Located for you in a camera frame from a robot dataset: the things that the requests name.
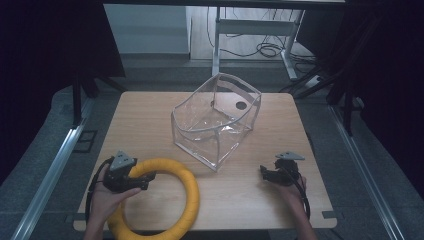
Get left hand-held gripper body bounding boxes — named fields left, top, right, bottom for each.
left=102, top=150, right=142, bottom=193

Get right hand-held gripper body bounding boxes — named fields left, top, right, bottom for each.
left=268, top=151, right=306, bottom=187

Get yellow foam ring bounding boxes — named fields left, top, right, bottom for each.
left=106, top=157, right=201, bottom=240

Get clear plastic bag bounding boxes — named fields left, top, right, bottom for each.
left=170, top=72, right=263, bottom=173

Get person's right hand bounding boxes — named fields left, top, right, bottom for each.
left=278, top=175, right=308, bottom=210

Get person's left hand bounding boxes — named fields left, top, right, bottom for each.
left=89, top=165, right=143, bottom=228

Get black stand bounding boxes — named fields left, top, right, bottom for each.
left=70, top=71, right=128, bottom=127
left=279, top=19, right=378, bottom=137

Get dark curtain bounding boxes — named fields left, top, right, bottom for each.
left=0, top=0, right=127, bottom=186
left=295, top=0, right=424, bottom=191

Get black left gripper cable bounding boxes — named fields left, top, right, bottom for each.
left=84, top=156, right=116, bottom=225

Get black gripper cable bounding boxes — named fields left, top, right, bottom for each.
left=281, top=166, right=312, bottom=221
left=84, top=156, right=116, bottom=225

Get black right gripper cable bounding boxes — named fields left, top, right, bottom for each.
left=281, top=166, right=312, bottom=221

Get metal floor rail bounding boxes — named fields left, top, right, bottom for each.
left=328, top=99, right=406, bottom=240
left=9, top=96, right=98, bottom=240

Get black floor cables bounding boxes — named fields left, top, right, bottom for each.
left=205, top=6, right=318, bottom=68

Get white metal desk frame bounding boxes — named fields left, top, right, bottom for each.
left=211, top=6, right=306, bottom=81

